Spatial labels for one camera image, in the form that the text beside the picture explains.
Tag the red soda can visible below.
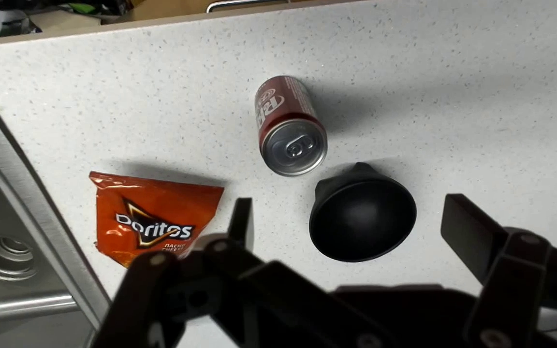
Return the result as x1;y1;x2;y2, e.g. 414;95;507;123
254;74;329;179

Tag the orange Doritos chip bag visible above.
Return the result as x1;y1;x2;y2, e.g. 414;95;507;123
88;171;227;269

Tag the stainless steel double sink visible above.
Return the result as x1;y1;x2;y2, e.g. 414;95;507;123
0;95;113;348

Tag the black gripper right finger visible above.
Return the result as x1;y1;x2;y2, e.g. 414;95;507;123
440;192;557;348

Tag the wooden lower cabinet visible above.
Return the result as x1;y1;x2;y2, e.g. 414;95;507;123
33;0;364;32

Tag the black bowl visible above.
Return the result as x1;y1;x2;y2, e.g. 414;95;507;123
308;161;418;264

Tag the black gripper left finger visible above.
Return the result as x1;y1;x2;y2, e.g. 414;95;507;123
91;196;401;348

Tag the silver drawer handle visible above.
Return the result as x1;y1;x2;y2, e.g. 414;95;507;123
206;0;264;16

